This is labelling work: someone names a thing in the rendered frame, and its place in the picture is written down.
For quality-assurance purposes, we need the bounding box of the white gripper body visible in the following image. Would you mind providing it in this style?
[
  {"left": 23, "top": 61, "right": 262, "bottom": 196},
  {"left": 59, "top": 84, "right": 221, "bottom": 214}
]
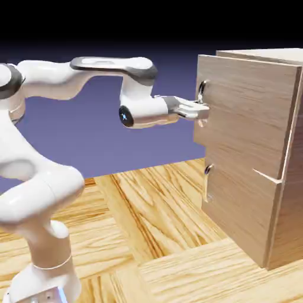
[{"left": 174, "top": 96, "right": 211, "bottom": 121}]

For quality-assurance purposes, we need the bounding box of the curved silver door handle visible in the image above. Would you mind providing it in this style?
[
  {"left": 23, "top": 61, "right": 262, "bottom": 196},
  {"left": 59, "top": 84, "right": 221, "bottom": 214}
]
[
  {"left": 203, "top": 163, "right": 215, "bottom": 204},
  {"left": 198, "top": 79, "right": 210, "bottom": 128}
]

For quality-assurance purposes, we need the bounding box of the large light wood cabinet door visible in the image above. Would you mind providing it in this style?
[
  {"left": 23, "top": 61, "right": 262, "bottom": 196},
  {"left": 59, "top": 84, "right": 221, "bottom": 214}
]
[{"left": 193, "top": 54, "right": 303, "bottom": 180}]

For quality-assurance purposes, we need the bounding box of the light wood cabinet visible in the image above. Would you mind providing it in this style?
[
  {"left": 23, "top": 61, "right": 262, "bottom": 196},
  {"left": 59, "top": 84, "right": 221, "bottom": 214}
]
[{"left": 193, "top": 48, "right": 303, "bottom": 271}]

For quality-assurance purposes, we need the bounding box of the small light wood cabinet door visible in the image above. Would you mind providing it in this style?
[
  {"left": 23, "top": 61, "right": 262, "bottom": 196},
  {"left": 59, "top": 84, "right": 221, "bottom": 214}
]
[{"left": 201, "top": 142, "right": 283, "bottom": 269}]

